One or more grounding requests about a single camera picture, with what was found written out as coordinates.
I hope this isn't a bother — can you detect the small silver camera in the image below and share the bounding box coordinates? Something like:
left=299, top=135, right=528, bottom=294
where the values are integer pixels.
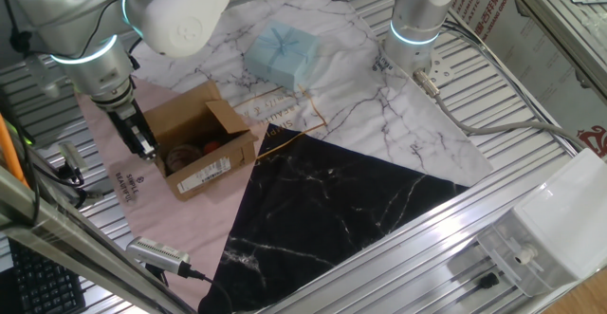
left=57, top=140, right=90, bottom=175

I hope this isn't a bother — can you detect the light blue gift box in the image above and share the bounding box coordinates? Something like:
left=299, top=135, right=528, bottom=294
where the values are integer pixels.
left=244, top=19, right=320, bottom=92

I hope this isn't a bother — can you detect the silver depth camera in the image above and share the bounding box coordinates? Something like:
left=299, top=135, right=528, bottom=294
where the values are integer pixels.
left=125, top=236, right=192, bottom=277

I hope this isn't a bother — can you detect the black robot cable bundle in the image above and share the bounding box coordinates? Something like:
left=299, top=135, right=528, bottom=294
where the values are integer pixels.
left=440, top=18, right=589, bottom=149

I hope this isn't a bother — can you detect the black table plug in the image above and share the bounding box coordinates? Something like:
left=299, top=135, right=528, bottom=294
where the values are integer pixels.
left=476, top=271, right=500, bottom=290

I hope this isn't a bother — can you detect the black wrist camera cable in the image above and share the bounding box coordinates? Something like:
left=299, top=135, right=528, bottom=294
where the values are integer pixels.
left=0, top=0, right=35, bottom=55

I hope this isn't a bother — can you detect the orange pole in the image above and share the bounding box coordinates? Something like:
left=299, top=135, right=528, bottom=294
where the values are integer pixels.
left=0, top=112, right=25, bottom=187

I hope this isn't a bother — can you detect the black keyboard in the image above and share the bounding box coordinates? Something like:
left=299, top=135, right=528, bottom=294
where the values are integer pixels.
left=8, top=237, right=87, bottom=314

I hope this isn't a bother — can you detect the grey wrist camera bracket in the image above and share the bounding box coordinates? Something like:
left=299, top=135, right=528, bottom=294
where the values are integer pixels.
left=23, top=52, right=64, bottom=100

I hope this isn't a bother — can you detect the black depth camera cable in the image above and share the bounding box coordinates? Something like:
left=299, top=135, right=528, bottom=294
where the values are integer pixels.
left=177, top=261, right=233, bottom=314

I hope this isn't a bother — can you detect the white plastic enclosure box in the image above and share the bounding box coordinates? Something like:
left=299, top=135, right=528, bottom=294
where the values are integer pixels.
left=476, top=147, right=607, bottom=299

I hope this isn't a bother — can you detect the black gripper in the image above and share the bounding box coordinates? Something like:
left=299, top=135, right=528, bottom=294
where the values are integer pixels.
left=106, top=99, right=159, bottom=162

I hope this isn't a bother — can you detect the brown cardboard box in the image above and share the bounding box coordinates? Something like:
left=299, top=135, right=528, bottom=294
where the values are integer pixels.
left=144, top=80, right=259, bottom=201

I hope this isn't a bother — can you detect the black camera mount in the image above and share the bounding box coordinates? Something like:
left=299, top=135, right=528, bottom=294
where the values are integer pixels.
left=55, top=161, right=87, bottom=186

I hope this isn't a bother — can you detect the printed cardboard panel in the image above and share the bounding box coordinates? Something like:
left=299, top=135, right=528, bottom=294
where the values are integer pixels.
left=445, top=0, right=607, bottom=158

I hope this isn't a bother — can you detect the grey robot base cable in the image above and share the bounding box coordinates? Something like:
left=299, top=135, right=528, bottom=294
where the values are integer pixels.
left=412, top=69, right=589, bottom=152

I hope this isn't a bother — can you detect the marble pattern tablecloth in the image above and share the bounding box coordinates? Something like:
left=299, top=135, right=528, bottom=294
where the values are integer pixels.
left=75, top=0, right=494, bottom=313

